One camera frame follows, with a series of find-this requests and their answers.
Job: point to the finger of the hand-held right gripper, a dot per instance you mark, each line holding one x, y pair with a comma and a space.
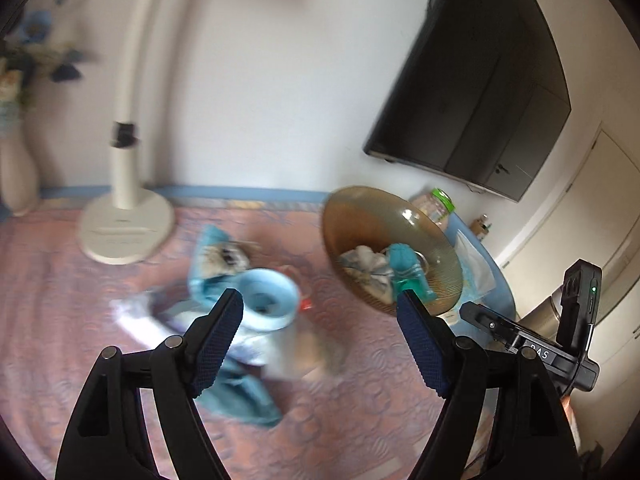
487, 322

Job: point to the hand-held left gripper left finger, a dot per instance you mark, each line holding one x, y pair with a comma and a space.
220, 340

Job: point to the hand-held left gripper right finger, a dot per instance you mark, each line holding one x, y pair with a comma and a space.
422, 345

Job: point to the white and blue packet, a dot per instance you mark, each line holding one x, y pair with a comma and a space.
250, 347

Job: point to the teal cloth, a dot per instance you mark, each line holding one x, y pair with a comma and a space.
245, 395

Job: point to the light blue tape roll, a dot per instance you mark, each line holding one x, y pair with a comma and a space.
270, 300

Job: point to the purple packet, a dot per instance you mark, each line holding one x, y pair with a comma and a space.
140, 320

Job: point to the amber glass bowl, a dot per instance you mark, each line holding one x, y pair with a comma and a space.
360, 220

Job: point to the metal thermos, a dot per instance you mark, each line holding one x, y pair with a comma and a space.
542, 315

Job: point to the clear plastic packet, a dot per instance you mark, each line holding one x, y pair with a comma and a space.
475, 265

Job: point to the teal plastic item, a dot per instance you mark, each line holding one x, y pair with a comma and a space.
405, 260

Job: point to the small red item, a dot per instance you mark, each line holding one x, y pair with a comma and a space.
306, 303

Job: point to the small brown bottle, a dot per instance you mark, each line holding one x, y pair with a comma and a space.
482, 227

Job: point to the white and blue packets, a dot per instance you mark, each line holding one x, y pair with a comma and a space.
365, 265

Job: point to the cream door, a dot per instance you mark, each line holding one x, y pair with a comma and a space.
600, 200

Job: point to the jar with green lid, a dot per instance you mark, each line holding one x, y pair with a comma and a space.
435, 210

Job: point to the pink patterned tablecloth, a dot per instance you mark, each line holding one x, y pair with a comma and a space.
75, 310

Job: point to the white lamp stand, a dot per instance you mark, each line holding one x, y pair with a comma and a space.
122, 175

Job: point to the blue artificial flowers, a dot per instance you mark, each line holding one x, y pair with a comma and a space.
35, 27

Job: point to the black wall television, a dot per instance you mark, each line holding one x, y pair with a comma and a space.
475, 85

